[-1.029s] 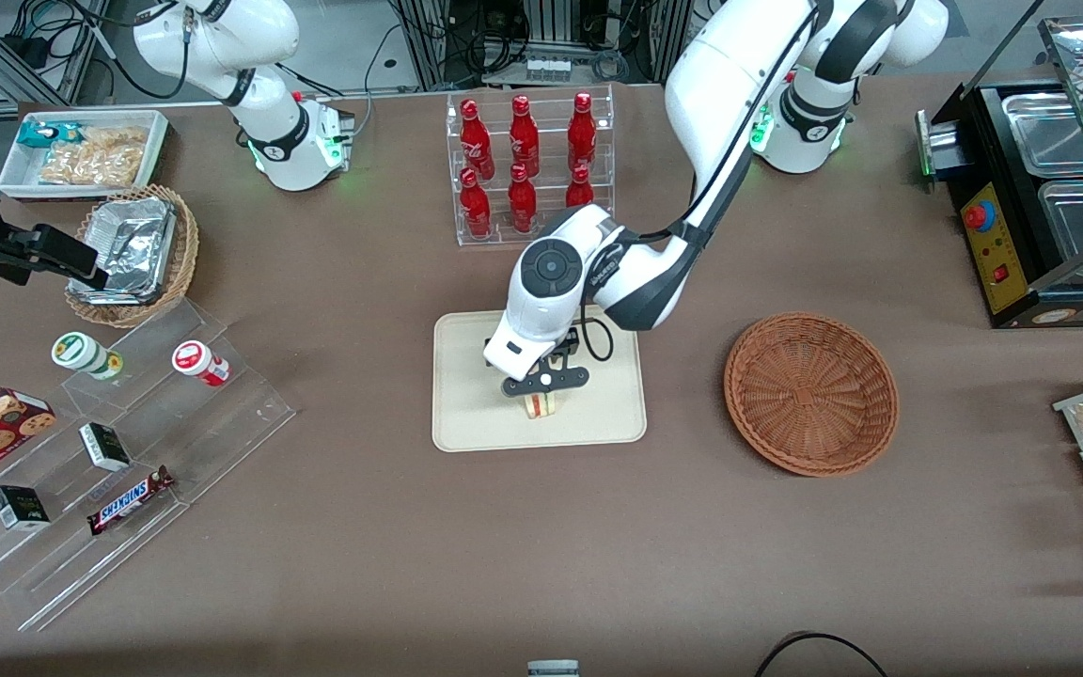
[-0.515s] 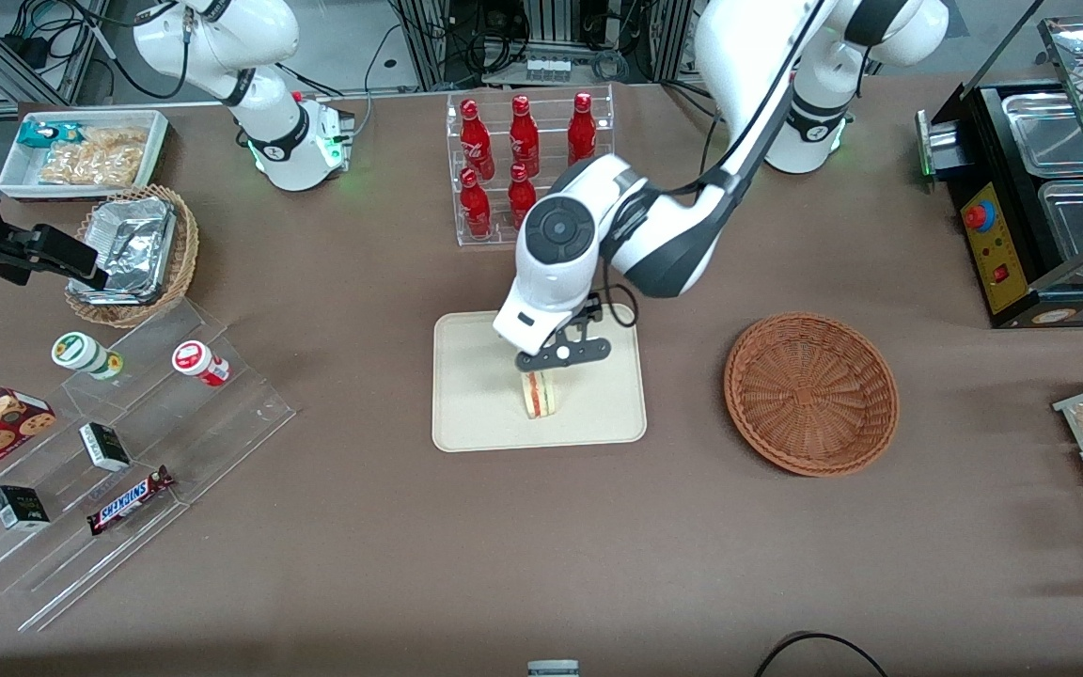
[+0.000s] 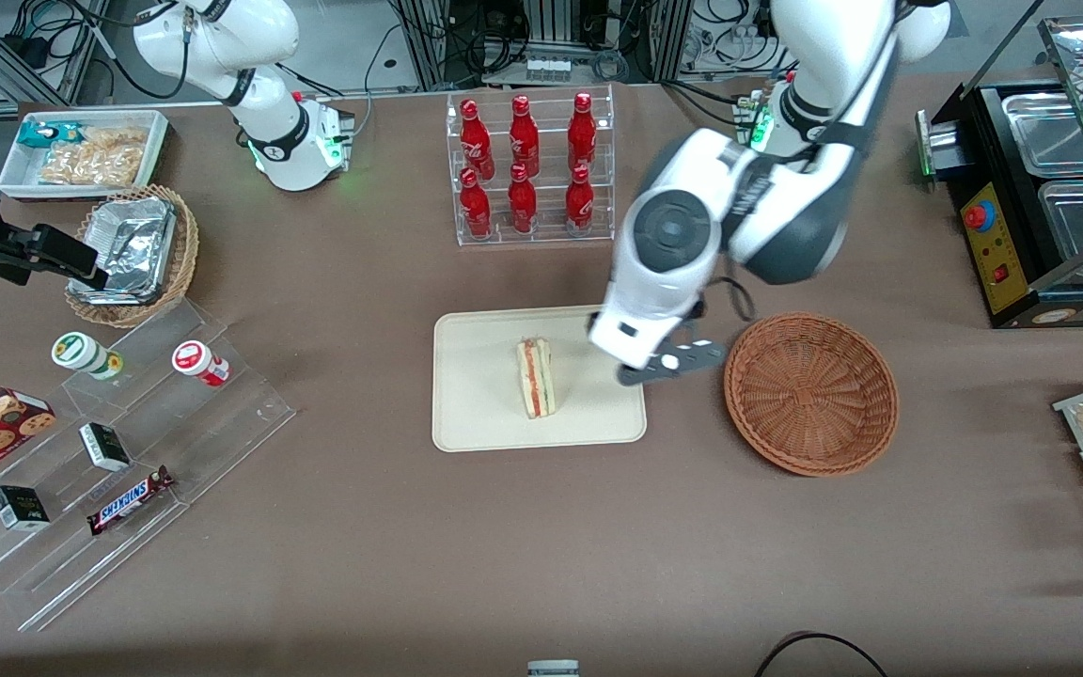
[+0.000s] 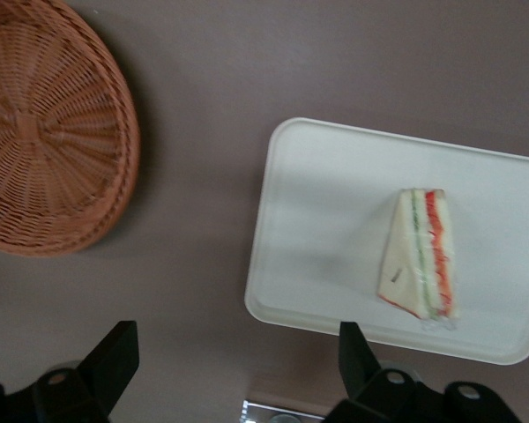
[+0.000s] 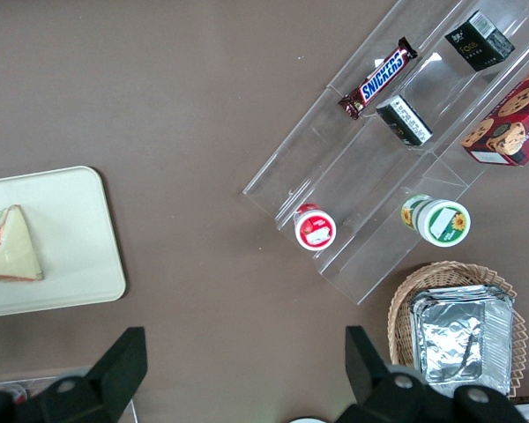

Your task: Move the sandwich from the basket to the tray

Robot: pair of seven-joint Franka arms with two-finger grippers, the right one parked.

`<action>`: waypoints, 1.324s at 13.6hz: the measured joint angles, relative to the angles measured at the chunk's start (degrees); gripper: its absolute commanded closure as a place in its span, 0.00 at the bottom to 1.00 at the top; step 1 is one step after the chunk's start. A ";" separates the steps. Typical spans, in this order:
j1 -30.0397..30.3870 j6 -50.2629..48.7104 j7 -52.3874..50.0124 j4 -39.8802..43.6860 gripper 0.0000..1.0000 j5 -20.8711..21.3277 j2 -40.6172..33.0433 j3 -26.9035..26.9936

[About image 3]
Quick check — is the triangle sandwich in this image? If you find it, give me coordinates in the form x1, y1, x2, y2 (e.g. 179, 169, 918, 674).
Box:
515, 337, 557, 420

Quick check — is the light wicker basket with foil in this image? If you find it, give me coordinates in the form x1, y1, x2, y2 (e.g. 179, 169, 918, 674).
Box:
65, 184, 200, 329

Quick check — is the beige plastic serving tray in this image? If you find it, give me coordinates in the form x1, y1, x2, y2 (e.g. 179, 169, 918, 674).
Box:
432, 303, 648, 453

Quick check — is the round brown wicker basket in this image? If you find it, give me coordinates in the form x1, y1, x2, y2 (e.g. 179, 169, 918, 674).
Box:
723, 312, 901, 478

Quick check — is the aluminium foil container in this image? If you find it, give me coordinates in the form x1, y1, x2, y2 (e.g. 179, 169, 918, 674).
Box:
69, 197, 178, 306

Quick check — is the clear bag of crackers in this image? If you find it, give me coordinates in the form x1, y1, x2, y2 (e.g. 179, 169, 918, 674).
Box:
81, 127, 149, 157
39, 146, 144, 187

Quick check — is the green lid white jar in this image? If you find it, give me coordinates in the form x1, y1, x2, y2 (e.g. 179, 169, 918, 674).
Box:
51, 332, 125, 382

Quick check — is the white rectangular snack bin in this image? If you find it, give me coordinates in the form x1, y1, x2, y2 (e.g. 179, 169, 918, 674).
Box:
0, 109, 171, 201

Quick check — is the clear acrylic bottle rack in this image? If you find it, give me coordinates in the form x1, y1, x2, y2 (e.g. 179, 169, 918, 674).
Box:
446, 85, 616, 248

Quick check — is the red cola bottle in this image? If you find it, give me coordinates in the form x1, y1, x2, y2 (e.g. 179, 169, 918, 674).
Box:
459, 167, 493, 239
567, 91, 598, 176
507, 163, 538, 234
460, 99, 494, 181
509, 94, 541, 179
565, 165, 595, 236

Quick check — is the teal snack packet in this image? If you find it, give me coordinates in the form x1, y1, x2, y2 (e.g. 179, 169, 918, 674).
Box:
17, 122, 84, 150

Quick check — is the red lid white jar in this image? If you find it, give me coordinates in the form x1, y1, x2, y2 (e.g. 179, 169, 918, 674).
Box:
171, 340, 232, 388

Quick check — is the small black carton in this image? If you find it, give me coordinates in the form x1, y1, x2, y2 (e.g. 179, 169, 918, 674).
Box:
0, 485, 52, 532
79, 422, 132, 473

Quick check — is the clear acrylic stepped stand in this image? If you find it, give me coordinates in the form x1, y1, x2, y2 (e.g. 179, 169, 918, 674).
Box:
0, 296, 298, 633

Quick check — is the Snickers chocolate bar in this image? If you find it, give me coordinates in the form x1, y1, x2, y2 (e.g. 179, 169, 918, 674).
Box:
86, 465, 176, 537

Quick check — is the grey metal box green light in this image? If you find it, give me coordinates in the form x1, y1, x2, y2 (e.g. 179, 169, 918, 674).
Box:
915, 108, 975, 184

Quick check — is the black hot food display case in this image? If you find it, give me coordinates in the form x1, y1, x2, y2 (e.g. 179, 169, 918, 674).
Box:
915, 14, 1083, 330

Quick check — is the left wrist camera mount bracket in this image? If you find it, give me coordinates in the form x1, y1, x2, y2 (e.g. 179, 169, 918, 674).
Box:
617, 338, 728, 387

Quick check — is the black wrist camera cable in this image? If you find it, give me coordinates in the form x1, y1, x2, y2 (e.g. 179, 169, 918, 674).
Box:
714, 275, 758, 323

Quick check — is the aluminium frame equipment rack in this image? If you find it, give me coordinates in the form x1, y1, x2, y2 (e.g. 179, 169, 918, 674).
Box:
391, 0, 698, 87

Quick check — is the black cable loop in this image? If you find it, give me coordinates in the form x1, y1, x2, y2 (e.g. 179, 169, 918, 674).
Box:
753, 632, 890, 677

